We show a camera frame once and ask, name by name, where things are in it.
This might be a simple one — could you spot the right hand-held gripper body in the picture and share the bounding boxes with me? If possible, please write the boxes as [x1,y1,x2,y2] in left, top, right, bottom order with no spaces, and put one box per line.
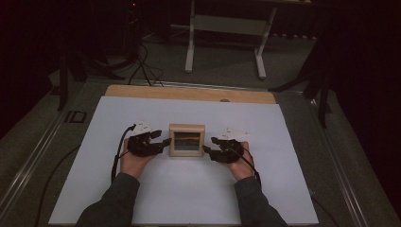
[210,128,251,165]

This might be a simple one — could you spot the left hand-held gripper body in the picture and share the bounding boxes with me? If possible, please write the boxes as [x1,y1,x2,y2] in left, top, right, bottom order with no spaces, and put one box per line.
[127,121,166,158]

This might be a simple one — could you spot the small wooden box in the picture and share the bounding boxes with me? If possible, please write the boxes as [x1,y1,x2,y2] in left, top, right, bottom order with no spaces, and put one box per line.
[168,123,206,158]

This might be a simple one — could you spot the person's left hand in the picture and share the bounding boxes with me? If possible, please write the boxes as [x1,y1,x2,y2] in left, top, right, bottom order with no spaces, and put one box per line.
[119,138,158,180]

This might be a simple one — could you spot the person's right hand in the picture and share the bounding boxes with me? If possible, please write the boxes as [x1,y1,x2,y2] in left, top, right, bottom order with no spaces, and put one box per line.
[228,141,255,182]

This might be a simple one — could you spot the white table mat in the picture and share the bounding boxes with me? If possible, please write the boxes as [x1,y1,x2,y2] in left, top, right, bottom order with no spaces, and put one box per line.
[48,96,320,227]

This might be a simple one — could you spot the black floor socket plate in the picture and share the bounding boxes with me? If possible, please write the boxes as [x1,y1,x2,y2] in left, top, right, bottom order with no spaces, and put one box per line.
[63,110,88,125]

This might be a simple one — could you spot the black tripod stand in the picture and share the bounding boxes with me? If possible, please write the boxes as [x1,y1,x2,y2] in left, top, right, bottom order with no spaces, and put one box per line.
[269,31,334,129]

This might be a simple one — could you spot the left hand-held gripper cable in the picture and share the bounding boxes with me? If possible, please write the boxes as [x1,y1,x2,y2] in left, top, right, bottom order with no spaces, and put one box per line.
[111,123,137,184]

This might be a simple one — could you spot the hand-held gripper cable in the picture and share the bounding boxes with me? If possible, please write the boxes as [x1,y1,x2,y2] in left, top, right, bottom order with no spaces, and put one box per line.
[229,147,263,187]
[111,123,137,184]

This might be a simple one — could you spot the right hand-held gripper cable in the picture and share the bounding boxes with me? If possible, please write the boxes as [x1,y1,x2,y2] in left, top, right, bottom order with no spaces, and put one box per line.
[229,147,263,187]

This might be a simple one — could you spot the metal floor rail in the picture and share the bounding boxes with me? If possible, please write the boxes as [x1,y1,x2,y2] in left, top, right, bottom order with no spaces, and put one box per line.
[0,91,83,217]
[309,96,371,227]
[138,79,305,95]

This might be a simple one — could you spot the black floor cables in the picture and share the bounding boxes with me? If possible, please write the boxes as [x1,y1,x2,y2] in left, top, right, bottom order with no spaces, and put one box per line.
[127,41,166,88]

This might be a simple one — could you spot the black floor cable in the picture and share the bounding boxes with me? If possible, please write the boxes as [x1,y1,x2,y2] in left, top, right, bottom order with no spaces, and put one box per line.
[33,144,82,227]

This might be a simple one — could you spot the white metal table frame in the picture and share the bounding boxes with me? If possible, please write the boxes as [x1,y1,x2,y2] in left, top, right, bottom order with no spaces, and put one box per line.
[183,0,279,80]

